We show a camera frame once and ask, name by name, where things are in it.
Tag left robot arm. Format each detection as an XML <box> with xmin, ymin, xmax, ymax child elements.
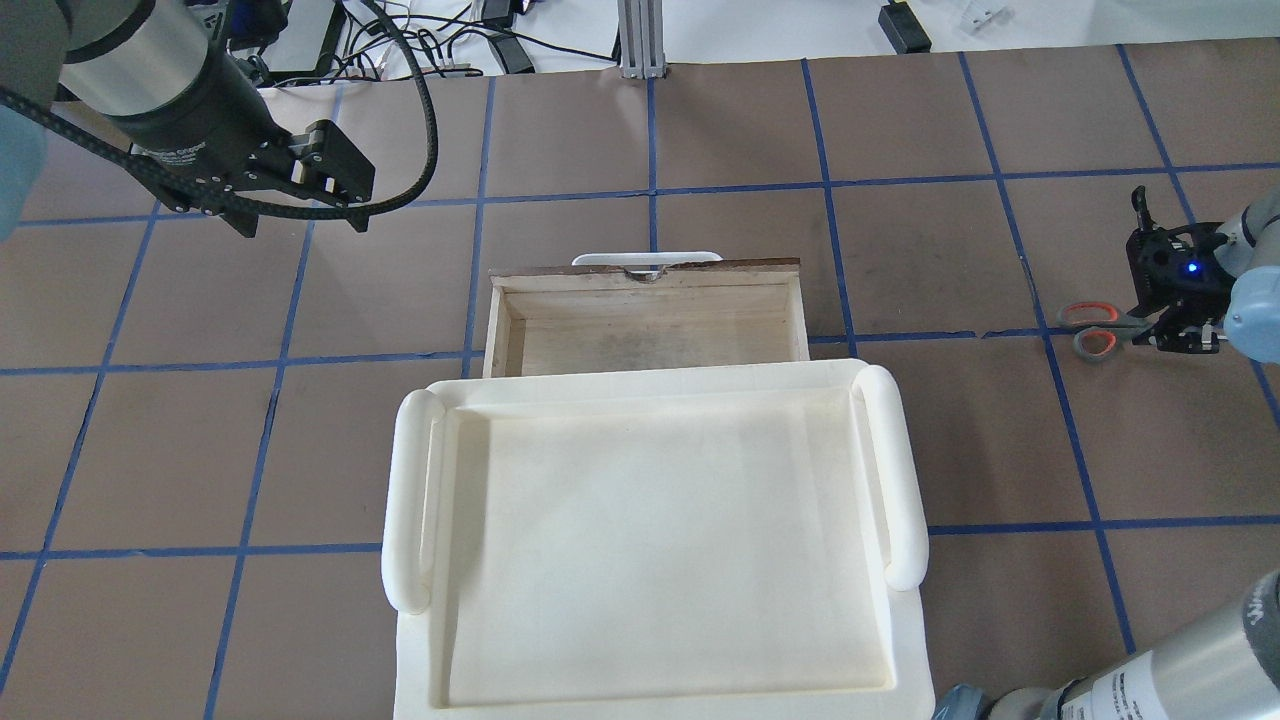
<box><xmin>3</xmin><ymin>1</ymin><xmax>375</xmax><ymax>237</ymax></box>

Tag black power adapter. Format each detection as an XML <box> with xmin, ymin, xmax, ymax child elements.
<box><xmin>877</xmin><ymin>1</ymin><xmax>932</xmax><ymax>55</ymax></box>

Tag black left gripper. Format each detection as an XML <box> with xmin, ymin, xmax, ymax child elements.
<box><xmin>129</xmin><ymin>120</ymin><xmax>375</xmax><ymax>238</ymax></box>

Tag white plastic tray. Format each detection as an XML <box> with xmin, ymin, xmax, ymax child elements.
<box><xmin>381</xmin><ymin>359</ymin><xmax>934</xmax><ymax>719</ymax></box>

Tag black corrugated cable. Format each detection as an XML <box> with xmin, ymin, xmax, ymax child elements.
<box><xmin>0</xmin><ymin>0</ymin><xmax>440</xmax><ymax>220</ymax></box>

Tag white drawer handle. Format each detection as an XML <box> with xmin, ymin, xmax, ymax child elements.
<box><xmin>571</xmin><ymin>251</ymin><xmax>724</xmax><ymax>282</ymax></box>

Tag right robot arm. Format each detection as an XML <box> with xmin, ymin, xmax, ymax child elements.
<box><xmin>864</xmin><ymin>176</ymin><xmax>1277</xmax><ymax>694</ymax></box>

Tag red grey handled scissors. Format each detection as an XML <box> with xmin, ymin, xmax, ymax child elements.
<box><xmin>1056</xmin><ymin>301</ymin><xmax>1155</xmax><ymax>363</ymax></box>

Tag light wooden drawer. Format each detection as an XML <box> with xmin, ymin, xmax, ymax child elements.
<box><xmin>483</xmin><ymin>258</ymin><xmax>810</xmax><ymax>378</ymax></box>

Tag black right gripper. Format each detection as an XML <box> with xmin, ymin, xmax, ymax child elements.
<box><xmin>1126</xmin><ymin>186</ymin><xmax>1233</xmax><ymax>354</ymax></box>

